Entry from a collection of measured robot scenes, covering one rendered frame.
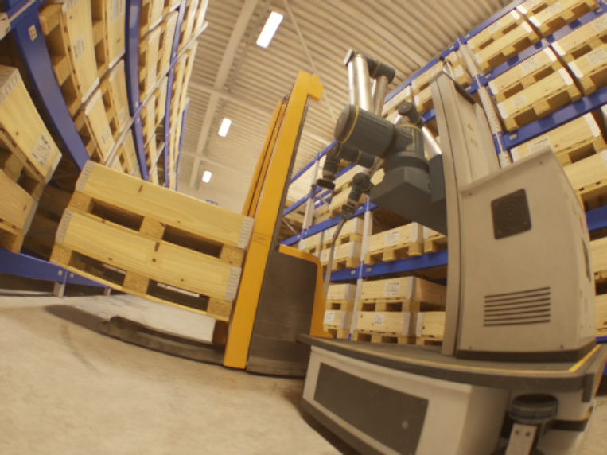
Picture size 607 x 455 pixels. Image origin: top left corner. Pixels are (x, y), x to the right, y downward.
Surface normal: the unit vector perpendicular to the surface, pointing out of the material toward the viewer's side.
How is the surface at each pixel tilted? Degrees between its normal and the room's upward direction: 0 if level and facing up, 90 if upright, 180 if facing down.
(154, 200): 90
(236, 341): 90
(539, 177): 90
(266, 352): 90
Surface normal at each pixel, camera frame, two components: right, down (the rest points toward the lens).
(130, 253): 0.46, -0.23
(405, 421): -0.90, -0.29
